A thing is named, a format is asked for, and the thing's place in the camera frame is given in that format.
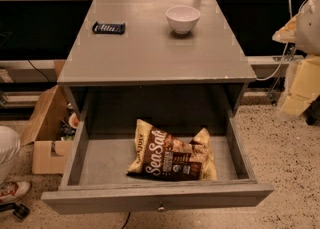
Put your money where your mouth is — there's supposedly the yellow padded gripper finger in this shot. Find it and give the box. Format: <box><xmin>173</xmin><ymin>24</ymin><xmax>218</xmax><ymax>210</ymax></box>
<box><xmin>272</xmin><ymin>13</ymin><xmax>320</xmax><ymax>118</ymax></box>

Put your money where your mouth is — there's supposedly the brown sea salt chip bag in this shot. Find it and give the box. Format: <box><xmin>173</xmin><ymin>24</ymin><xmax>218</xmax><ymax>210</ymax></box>
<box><xmin>127</xmin><ymin>119</ymin><xmax>217</xmax><ymax>181</ymax></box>

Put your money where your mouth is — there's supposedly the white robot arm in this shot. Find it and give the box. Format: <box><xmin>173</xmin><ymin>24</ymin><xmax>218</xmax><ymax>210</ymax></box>
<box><xmin>272</xmin><ymin>0</ymin><xmax>320</xmax><ymax>118</ymax></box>

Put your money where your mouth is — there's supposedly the metal drawer knob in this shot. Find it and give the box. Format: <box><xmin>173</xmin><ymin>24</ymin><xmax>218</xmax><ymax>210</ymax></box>
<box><xmin>157</xmin><ymin>204</ymin><xmax>166</xmax><ymax>212</ymax></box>

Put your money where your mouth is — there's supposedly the grey open drawer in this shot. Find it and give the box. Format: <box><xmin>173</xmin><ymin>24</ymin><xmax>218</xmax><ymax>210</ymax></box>
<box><xmin>41</xmin><ymin>92</ymin><xmax>275</xmax><ymax>215</ymax></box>

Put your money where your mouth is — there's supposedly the grey wooden cabinet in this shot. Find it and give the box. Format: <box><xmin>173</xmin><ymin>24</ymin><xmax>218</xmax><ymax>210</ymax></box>
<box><xmin>56</xmin><ymin>0</ymin><xmax>258</xmax><ymax>121</ymax></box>

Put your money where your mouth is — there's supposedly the white ceramic bowl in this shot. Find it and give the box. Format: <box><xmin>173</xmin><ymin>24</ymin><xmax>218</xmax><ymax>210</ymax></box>
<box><xmin>166</xmin><ymin>6</ymin><xmax>200</xmax><ymax>34</ymax></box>

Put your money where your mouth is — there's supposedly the open cardboard box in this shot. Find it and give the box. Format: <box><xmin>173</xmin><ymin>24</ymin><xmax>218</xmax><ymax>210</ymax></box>
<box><xmin>20</xmin><ymin>85</ymin><xmax>73</xmax><ymax>174</ymax></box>

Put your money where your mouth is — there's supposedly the white trouser leg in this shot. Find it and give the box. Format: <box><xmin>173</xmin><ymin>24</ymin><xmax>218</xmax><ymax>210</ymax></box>
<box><xmin>0</xmin><ymin>126</ymin><xmax>20</xmax><ymax>184</ymax></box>

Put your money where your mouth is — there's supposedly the black chair caster wheel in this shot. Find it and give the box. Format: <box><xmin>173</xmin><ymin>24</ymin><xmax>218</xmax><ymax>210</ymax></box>
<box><xmin>13</xmin><ymin>204</ymin><xmax>30</xmax><ymax>220</ymax></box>

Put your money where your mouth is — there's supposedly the white red sneaker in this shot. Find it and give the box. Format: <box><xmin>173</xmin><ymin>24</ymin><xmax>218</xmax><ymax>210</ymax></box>
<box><xmin>0</xmin><ymin>181</ymin><xmax>32</xmax><ymax>205</ymax></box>

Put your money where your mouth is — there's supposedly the white hanging cable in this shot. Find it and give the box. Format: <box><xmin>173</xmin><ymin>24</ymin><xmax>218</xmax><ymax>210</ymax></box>
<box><xmin>255</xmin><ymin>0</ymin><xmax>314</xmax><ymax>82</ymax></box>

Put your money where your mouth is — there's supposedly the black floor cable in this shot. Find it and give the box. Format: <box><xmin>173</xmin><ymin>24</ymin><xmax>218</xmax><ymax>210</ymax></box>
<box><xmin>121</xmin><ymin>211</ymin><xmax>132</xmax><ymax>229</ymax></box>

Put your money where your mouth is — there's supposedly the black cable behind box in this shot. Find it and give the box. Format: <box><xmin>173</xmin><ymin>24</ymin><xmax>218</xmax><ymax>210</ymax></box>
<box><xmin>27</xmin><ymin>59</ymin><xmax>51</xmax><ymax>83</ymax></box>

